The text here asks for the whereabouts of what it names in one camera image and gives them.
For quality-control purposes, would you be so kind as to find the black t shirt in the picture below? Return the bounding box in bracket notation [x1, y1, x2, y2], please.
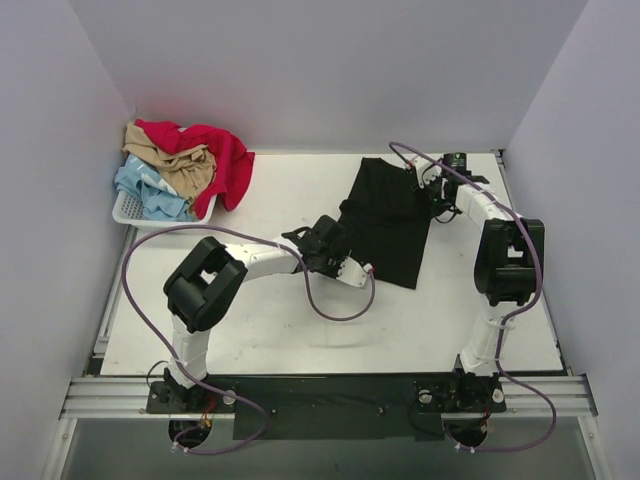
[339, 157, 431, 290]

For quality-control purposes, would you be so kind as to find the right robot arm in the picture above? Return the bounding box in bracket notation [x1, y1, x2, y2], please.
[408, 153, 546, 409]

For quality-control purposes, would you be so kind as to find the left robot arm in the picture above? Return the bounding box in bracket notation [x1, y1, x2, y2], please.
[163, 215, 350, 412]

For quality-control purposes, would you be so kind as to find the red t shirt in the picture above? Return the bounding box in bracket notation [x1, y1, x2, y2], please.
[134, 119, 255, 219]

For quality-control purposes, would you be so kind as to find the tan t shirt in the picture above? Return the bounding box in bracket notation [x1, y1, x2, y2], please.
[122, 122, 217, 203]

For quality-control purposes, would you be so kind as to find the light blue t shirt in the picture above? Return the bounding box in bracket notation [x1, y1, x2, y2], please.
[114, 154, 195, 222]

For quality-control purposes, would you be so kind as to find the white plastic basket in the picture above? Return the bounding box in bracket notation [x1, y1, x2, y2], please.
[112, 191, 217, 231]

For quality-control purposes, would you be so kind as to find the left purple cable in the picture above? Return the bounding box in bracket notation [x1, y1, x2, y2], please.
[122, 224, 377, 455]

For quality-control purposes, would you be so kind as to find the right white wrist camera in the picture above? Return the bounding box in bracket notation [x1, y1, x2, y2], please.
[409, 156, 441, 189]

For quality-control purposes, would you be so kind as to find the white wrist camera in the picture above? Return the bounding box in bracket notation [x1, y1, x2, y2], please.
[409, 156, 441, 189]
[336, 257, 373, 288]

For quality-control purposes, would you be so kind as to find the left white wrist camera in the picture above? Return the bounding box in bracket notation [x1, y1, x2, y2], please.
[336, 257, 373, 288]

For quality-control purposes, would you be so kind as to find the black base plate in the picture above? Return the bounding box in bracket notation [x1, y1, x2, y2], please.
[146, 372, 506, 446]

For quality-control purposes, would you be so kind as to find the aluminium frame rail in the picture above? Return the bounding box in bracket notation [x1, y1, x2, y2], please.
[60, 376, 598, 419]

